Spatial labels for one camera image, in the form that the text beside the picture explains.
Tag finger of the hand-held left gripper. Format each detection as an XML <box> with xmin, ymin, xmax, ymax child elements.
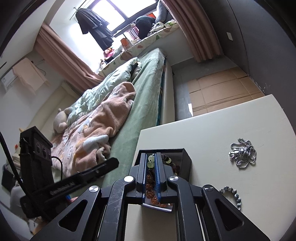
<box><xmin>77</xmin><ymin>158</ymin><xmax>119</xmax><ymax>180</ymax></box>

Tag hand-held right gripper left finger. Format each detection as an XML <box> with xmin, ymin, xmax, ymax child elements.
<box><xmin>30</xmin><ymin>152</ymin><xmax>148</xmax><ymax>241</ymax></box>

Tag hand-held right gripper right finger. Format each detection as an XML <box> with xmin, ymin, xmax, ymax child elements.
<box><xmin>155</xmin><ymin>152</ymin><xmax>271</xmax><ymax>241</ymax></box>

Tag orange brown bead bracelet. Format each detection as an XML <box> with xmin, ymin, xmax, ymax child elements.
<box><xmin>145</xmin><ymin>174</ymin><xmax>167</xmax><ymax>208</ymax></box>

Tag black jewelry box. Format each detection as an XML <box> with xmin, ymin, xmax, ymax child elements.
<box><xmin>133</xmin><ymin>149</ymin><xmax>192</xmax><ymax>213</ymax></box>

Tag beige plush toy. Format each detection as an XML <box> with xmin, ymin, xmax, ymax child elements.
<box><xmin>53</xmin><ymin>108</ymin><xmax>74</xmax><ymax>133</ymax></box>

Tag pink fleece blanket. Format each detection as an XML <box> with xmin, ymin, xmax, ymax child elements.
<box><xmin>51</xmin><ymin>82</ymin><xmax>137</xmax><ymax>175</ymax></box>

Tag green floral quilt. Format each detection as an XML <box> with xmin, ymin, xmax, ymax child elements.
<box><xmin>67</xmin><ymin>57</ymin><xmax>142</xmax><ymax>123</ymax></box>

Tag white air conditioner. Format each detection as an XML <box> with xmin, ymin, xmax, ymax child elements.
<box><xmin>0</xmin><ymin>70</ymin><xmax>18</xmax><ymax>92</ymax></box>

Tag white low table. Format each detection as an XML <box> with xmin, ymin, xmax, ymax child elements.
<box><xmin>125</xmin><ymin>94</ymin><xmax>296</xmax><ymax>241</ymax></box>

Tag beige hanging towel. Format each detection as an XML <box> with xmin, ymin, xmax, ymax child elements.
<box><xmin>12</xmin><ymin>57</ymin><xmax>50</xmax><ymax>95</ymax></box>

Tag bed with green sheet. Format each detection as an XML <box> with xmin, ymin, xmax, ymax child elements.
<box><xmin>0</xmin><ymin>47</ymin><xmax>175</xmax><ymax>193</ymax></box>

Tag flattened cardboard sheets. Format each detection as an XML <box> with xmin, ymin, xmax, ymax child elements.
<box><xmin>186</xmin><ymin>67</ymin><xmax>265</xmax><ymax>116</ymax></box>

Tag pink curtain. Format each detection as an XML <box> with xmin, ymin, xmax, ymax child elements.
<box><xmin>35</xmin><ymin>23</ymin><xmax>104</xmax><ymax>95</ymax></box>
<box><xmin>161</xmin><ymin>0</ymin><xmax>223</xmax><ymax>62</ymax></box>

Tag pink toy pile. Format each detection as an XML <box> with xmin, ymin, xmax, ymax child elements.
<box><xmin>104</xmin><ymin>47</ymin><xmax>116</xmax><ymax>59</ymax></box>

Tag printed window seat cushion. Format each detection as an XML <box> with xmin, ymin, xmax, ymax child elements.
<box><xmin>98</xmin><ymin>22</ymin><xmax>179</xmax><ymax>77</ymax></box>

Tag hanging dark clothes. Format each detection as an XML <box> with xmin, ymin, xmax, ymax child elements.
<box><xmin>75</xmin><ymin>8</ymin><xmax>114</xmax><ymax>51</ymax></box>

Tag dark bag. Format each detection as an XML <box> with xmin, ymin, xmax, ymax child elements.
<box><xmin>135</xmin><ymin>16</ymin><xmax>156</xmax><ymax>37</ymax></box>

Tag grey pillow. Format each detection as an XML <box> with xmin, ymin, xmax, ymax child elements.
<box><xmin>154</xmin><ymin>0</ymin><xmax>173</xmax><ymax>24</ymax></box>

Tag dark shiny bead bracelet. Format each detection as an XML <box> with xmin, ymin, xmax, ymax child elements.
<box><xmin>218</xmin><ymin>186</ymin><xmax>242</xmax><ymax>211</ymax></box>

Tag silver ball chain necklace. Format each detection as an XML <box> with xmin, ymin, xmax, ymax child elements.
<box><xmin>228</xmin><ymin>138</ymin><xmax>257</xmax><ymax>171</ymax></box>

